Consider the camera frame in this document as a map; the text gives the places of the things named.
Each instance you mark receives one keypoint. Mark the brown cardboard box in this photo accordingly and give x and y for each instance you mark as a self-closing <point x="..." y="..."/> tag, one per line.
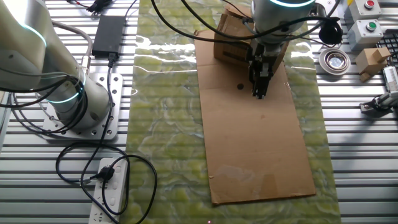
<point x="230" y="34"/>

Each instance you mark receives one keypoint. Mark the round silver dish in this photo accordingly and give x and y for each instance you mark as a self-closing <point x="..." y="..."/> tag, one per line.
<point x="334" y="61"/>

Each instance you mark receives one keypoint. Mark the flat brown cardboard sheet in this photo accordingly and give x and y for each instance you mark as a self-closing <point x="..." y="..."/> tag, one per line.
<point x="255" y="140"/>

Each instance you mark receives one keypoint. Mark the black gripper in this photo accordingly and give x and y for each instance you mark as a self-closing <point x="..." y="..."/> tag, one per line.
<point x="262" y="56"/>

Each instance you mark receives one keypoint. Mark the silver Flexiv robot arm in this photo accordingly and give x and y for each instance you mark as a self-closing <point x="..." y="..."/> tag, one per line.
<point x="31" y="46"/>

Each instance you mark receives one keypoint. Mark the grey box red button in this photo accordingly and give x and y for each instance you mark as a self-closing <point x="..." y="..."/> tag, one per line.
<point x="362" y="11"/>

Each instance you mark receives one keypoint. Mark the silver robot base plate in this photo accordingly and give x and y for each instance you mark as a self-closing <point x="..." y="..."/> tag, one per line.
<point x="115" y="90"/>

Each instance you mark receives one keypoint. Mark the black power adapter brick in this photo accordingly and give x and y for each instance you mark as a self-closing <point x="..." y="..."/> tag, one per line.
<point x="109" y="35"/>

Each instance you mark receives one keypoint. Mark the green marble pattern mat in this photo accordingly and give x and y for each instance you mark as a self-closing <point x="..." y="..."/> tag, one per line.
<point x="164" y="109"/>

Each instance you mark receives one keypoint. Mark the small cardboard block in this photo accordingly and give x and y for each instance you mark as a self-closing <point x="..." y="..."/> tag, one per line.
<point x="370" y="62"/>

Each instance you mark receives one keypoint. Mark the white ribbed device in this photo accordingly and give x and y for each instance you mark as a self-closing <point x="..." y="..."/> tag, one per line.
<point x="391" y="77"/>

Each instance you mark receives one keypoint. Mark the metal clamp bracket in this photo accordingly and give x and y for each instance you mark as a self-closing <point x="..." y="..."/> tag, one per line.
<point x="377" y="104"/>

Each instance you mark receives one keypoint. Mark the grey box green button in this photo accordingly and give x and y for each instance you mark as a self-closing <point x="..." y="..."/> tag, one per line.
<point x="360" y="35"/>

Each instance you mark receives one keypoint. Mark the white power strip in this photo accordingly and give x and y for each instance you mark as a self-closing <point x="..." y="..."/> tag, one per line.
<point x="115" y="193"/>

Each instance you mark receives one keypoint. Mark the black keyboard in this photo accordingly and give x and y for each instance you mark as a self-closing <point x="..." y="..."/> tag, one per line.
<point x="390" y="42"/>

